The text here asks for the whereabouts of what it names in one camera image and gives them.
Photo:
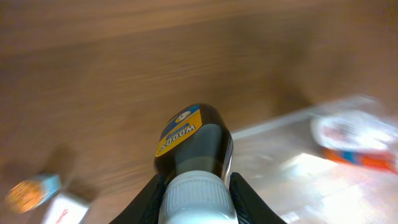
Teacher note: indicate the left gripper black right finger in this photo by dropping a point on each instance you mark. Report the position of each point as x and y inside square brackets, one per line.
[249, 207]

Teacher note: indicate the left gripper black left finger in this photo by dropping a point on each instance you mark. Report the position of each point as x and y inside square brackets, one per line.
[145, 207]

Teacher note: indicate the dark bottle white cap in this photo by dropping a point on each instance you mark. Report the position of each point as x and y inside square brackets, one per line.
[194, 155]

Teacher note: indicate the white red medicine box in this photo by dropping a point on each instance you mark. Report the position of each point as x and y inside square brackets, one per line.
[66, 208]

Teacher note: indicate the white spray bottle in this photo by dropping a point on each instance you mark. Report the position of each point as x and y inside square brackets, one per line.
[354, 130]

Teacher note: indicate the clear plastic container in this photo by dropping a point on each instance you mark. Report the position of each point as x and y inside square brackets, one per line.
[283, 163]

